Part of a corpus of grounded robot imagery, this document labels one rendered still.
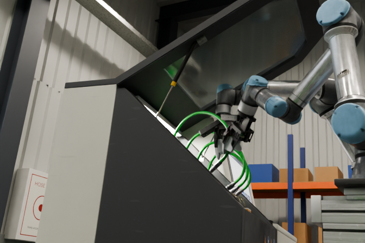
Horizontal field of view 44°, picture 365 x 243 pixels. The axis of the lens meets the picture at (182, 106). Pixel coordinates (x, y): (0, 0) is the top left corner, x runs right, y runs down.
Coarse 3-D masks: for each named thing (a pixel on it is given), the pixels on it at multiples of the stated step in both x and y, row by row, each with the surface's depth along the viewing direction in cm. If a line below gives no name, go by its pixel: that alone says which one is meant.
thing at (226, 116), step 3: (222, 114) 189; (225, 114) 188; (228, 114) 186; (231, 114) 185; (234, 114) 186; (222, 117) 189; (225, 117) 188; (228, 117) 186; (231, 117) 184; (234, 117) 183; (237, 117) 182; (225, 120) 189; (228, 120) 189; (234, 120) 183; (237, 120) 182
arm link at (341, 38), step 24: (336, 0) 157; (336, 24) 155; (360, 24) 162; (336, 48) 154; (336, 72) 151; (360, 72) 150; (360, 96) 144; (336, 120) 142; (360, 120) 137; (360, 144) 143
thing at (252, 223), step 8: (248, 216) 165; (256, 216) 177; (248, 224) 164; (256, 224) 176; (264, 224) 190; (248, 232) 163; (256, 232) 176; (264, 232) 189; (272, 232) 205; (248, 240) 163; (256, 240) 175; (264, 240) 188; (272, 240) 204
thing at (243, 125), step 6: (240, 114) 179; (240, 120) 182; (246, 120) 178; (252, 120) 178; (228, 126) 185; (234, 126) 182; (240, 126) 182; (246, 126) 178; (234, 132) 183; (240, 132) 179; (246, 132) 182; (252, 132) 182; (234, 138) 181; (240, 138) 181; (246, 138) 182
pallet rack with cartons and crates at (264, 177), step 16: (288, 144) 730; (288, 160) 721; (304, 160) 790; (256, 176) 752; (272, 176) 743; (288, 176) 712; (304, 176) 722; (320, 176) 703; (336, 176) 692; (256, 192) 808; (272, 192) 796; (288, 192) 703; (304, 192) 771; (320, 192) 758; (336, 192) 746; (288, 208) 694; (304, 208) 761; (288, 224) 686; (304, 224) 691; (304, 240) 682; (320, 240) 670
